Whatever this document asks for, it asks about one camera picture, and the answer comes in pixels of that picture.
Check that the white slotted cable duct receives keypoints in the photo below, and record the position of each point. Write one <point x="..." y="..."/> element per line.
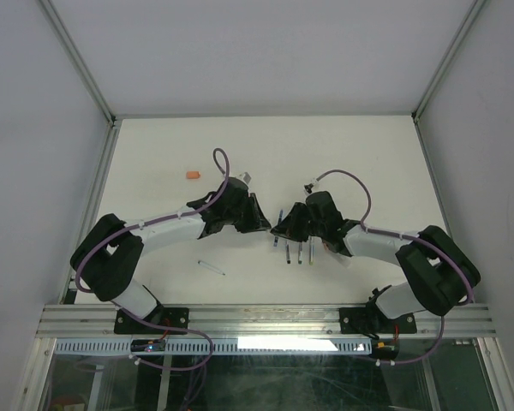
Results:
<point x="259" y="345"/>

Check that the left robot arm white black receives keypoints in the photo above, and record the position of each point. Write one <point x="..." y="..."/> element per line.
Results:
<point x="108" y="256"/>

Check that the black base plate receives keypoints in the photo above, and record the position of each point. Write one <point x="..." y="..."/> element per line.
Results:
<point x="159" y="317"/>
<point x="355" y="320"/>

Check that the white blue end pen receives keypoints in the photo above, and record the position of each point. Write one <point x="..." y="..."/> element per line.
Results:
<point x="211" y="267"/>

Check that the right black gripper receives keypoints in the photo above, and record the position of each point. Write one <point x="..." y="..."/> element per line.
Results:
<point x="288" y="225"/>

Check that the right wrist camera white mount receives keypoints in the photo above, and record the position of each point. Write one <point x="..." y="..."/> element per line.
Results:
<point x="311" y="186"/>

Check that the orange pen cap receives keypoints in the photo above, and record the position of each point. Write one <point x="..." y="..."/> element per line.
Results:
<point x="192" y="175"/>

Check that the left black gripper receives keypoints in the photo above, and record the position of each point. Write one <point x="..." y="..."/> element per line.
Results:
<point x="257" y="221"/>

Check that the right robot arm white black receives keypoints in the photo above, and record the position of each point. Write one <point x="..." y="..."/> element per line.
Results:
<point x="438" y="274"/>

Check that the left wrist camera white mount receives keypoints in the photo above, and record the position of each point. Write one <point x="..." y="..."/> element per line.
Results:
<point x="245" y="177"/>

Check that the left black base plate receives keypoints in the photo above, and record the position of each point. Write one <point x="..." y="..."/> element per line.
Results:
<point x="159" y="317"/>

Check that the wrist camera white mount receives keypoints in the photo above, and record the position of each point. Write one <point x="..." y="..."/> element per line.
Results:
<point x="245" y="177"/>
<point x="311" y="186"/>

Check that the silver green tip pen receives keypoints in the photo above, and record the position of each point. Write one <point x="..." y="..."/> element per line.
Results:
<point x="311" y="251"/>

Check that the orange tip marker clear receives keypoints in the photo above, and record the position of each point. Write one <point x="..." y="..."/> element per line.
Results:
<point x="344" y="261"/>

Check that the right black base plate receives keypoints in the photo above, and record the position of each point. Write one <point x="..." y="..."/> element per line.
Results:
<point x="355" y="320"/>

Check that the aluminium mounting rail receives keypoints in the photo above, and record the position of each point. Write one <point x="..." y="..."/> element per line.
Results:
<point x="98" y="320"/>

